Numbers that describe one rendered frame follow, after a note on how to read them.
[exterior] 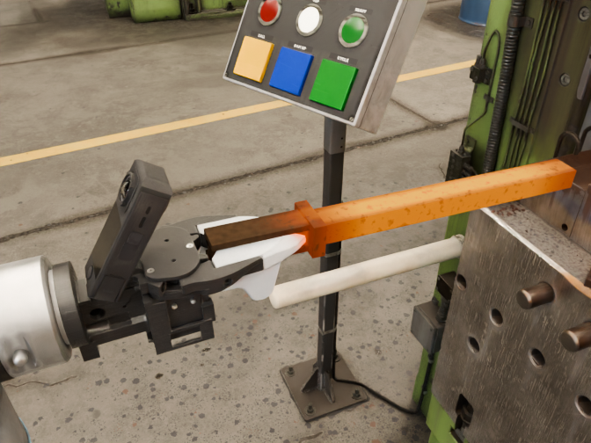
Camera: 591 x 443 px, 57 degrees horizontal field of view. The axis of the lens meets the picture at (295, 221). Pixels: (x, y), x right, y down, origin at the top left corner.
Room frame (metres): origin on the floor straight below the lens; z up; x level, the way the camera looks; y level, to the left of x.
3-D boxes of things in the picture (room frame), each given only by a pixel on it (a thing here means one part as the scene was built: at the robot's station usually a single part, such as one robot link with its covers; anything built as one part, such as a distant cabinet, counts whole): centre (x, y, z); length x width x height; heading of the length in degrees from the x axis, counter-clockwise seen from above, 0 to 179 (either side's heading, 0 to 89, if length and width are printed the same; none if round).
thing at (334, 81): (0.91, -0.07, 1.01); 0.07 x 0.05 x 0.07; 47
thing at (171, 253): (0.35, 0.14, 1.03); 0.12 x 0.08 x 0.09; 112
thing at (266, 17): (1.08, 0.05, 1.09); 0.05 x 0.03 x 0.04; 22
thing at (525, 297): (0.52, -0.31, 0.87); 0.04 x 0.03 x 0.03; 112
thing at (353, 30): (0.95, -0.10, 1.09); 0.05 x 0.03 x 0.04; 22
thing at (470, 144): (0.98, -0.34, 0.80); 0.06 x 0.03 x 0.14; 22
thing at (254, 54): (1.05, 0.08, 1.01); 0.07 x 0.05 x 0.07; 47
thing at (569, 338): (0.45, -0.34, 0.87); 0.04 x 0.03 x 0.03; 112
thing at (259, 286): (0.37, 0.03, 1.04); 0.09 x 0.03 x 0.06; 110
